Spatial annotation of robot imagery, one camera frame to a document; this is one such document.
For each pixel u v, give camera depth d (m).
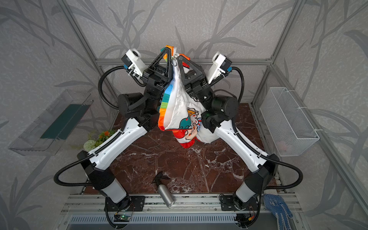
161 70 0.40
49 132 0.64
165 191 0.75
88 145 0.75
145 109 0.43
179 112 0.46
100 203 0.75
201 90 0.39
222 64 0.38
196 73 0.39
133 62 0.40
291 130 0.61
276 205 0.72
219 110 0.41
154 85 0.39
